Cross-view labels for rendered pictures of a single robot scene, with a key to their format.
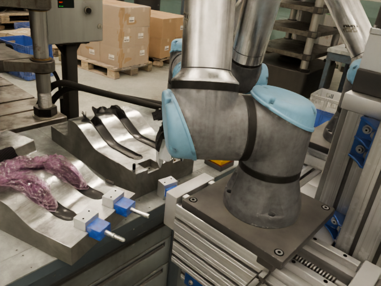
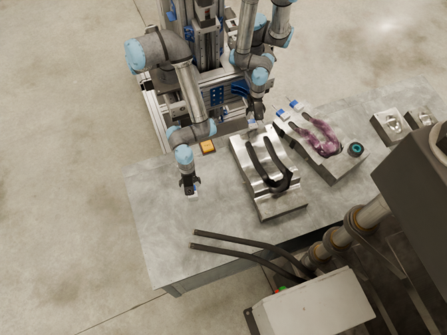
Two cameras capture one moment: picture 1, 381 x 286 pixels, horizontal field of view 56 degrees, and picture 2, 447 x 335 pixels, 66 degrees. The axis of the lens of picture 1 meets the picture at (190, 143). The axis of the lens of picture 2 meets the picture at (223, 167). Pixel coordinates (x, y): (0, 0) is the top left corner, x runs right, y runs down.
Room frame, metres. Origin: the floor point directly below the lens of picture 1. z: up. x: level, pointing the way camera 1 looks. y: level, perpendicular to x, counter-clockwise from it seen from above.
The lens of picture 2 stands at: (1.96, 0.44, 2.56)
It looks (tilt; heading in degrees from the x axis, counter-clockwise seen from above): 65 degrees down; 210
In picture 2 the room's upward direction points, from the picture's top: 1 degrees clockwise
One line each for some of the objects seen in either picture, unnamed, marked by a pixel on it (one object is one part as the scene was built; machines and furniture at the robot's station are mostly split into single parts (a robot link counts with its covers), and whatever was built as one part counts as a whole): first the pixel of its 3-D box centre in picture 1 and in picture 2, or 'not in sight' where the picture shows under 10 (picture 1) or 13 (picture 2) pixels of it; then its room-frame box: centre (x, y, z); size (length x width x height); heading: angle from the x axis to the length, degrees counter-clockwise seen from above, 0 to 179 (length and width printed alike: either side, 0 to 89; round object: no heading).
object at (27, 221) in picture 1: (33, 186); (318, 138); (0.82, 0.42, 0.86); 0.50 x 0.26 x 0.11; 67
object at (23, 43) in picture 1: (25, 49); not in sight; (4.50, 2.24, 0.32); 0.60 x 0.41 x 0.22; 60
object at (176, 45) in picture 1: (184, 62); (259, 79); (0.91, 0.04, 1.23); 0.09 x 0.08 x 0.11; 10
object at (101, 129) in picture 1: (119, 129); (269, 162); (1.13, 0.25, 0.92); 0.35 x 0.16 x 0.09; 50
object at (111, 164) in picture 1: (119, 139); (267, 169); (1.15, 0.26, 0.87); 0.50 x 0.26 x 0.14; 50
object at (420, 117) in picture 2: not in sight; (422, 121); (0.38, 0.91, 0.83); 0.17 x 0.13 x 0.06; 50
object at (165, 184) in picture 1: (176, 195); (251, 121); (0.90, 0.02, 0.83); 0.13 x 0.05 x 0.05; 41
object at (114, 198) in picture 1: (127, 207); (279, 112); (0.77, 0.15, 0.86); 0.13 x 0.05 x 0.05; 67
